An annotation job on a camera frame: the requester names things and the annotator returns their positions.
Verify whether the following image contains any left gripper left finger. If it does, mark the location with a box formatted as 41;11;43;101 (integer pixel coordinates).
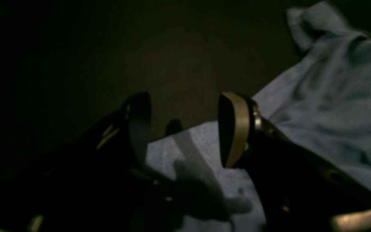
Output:
25;92;152;232

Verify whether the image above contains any black table cloth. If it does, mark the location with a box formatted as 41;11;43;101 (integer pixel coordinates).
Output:
0;0;371;232

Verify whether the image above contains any blue-grey t-shirt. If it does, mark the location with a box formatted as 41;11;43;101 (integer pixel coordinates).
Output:
146;1;371;232

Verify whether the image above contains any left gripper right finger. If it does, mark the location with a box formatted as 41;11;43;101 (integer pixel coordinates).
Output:
218;92;371;232

